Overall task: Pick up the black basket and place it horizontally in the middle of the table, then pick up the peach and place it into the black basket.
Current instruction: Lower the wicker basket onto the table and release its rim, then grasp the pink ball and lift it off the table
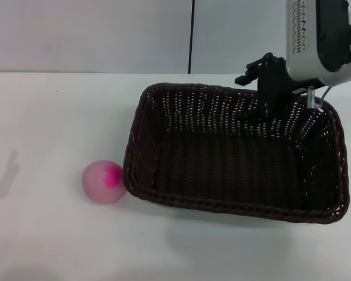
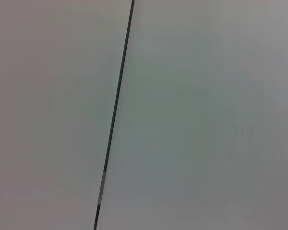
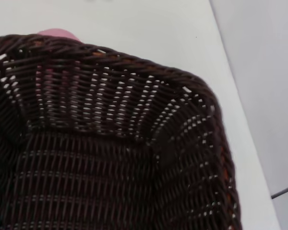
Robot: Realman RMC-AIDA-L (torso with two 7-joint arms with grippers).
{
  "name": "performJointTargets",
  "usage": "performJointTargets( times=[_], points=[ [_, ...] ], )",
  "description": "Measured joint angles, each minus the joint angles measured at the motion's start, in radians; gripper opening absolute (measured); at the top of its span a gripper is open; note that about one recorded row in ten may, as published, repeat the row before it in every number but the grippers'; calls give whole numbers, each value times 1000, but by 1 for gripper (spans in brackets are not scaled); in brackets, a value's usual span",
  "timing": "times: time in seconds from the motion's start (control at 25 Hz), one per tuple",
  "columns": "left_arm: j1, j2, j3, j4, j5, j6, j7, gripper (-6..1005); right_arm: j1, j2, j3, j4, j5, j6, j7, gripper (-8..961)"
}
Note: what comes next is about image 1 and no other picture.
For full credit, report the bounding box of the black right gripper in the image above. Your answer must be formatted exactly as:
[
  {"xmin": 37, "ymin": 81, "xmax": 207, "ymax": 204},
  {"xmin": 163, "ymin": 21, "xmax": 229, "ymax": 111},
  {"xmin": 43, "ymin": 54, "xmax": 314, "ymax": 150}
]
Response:
[{"xmin": 235, "ymin": 52, "xmax": 297, "ymax": 124}]

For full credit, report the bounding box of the dark brown woven basket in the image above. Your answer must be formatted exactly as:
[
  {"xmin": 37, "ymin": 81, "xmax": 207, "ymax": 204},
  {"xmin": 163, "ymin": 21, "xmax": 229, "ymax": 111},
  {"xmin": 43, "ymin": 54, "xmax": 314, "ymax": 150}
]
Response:
[{"xmin": 122, "ymin": 82, "xmax": 351, "ymax": 226}]

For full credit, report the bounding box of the pink ball with magenta patch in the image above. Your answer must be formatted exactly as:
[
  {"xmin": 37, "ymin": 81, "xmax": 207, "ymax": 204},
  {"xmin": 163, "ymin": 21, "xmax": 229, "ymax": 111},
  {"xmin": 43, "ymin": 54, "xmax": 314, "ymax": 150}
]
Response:
[{"xmin": 81, "ymin": 159, "xmax": 126, "ymax": 205}]

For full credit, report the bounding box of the clear tube with thin wire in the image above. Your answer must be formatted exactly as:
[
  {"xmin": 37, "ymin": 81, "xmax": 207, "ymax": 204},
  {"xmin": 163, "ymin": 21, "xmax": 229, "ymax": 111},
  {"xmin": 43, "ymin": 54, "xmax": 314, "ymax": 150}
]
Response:
[{"xmin": 306, "ymin": 85, "xmax": 332, "ymax": 111}]

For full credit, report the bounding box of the black vertical wall strip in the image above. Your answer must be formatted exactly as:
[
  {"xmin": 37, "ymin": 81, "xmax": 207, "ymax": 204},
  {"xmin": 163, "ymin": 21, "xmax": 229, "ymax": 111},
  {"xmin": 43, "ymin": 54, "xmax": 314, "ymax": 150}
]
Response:
[{"xmin": 188, "ymin": 0, "xmax": 195, "ymax": 74}]

